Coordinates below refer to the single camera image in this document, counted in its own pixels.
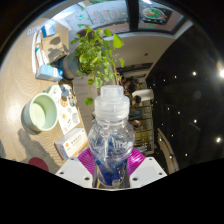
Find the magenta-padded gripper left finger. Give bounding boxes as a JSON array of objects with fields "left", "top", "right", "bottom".
[{"left": 54, "top": 147, "right": 98, "bottom": 189}]

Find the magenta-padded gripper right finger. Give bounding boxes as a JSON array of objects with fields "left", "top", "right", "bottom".
[{"left": 127, "top": 147, "right": 168, "bottom": 189}]

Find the clear bottle with blue label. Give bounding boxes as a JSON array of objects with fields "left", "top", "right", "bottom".
[{"left": 87, "top": 84, "right": 136, "bottom": 188}]

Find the flat round red coaster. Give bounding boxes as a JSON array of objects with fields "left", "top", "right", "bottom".
[{"left": 27, "top": 157, "right": 50, "bottom": 173}]

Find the printed picture sheet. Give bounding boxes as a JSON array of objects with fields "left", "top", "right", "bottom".
[{"left": 46, "top": 83, "right": 81, "bottom": 135}]

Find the pale green ceramic cup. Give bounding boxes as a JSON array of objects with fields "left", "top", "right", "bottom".
[{"left": 21, "top": 92, "right": 59, "bottom": 133}]

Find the person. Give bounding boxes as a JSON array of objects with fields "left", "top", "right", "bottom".
[
  {"left": 125, "top": 81, "right": 140, "bottom": 97},
  {"left": 131, "top": 94, "right": 143, "bottom": 106},
  {"left": 117, "top": 73, "right": 132, "bottom": 90}
]

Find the light blue tissue pack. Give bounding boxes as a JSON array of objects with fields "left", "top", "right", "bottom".
[{"left": 35, "top": 64, "right": 64, "bottom": 82}]

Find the green potted plant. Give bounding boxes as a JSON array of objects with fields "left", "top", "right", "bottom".
[{"left": 59, "top": 23, "right": 126, "bottom": 107}]

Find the group of ceiling lights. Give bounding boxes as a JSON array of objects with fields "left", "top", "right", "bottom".
[{"left": 159, "top": 59, "right": 224, "bottom": 144}]

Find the brown patterned card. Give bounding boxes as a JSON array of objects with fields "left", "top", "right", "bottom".
[{"left": 41, "top": 32, "right": 70, "bottom": 64}]

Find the small blue box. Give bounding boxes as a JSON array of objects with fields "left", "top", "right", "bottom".
[{"left": 41, "top": 23, "right": 56, "bottom": 38}]

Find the colourful window poster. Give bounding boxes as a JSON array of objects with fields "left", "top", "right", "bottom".
[{"left": 138, "top": 3, "right": 185, "bottom": 30}]

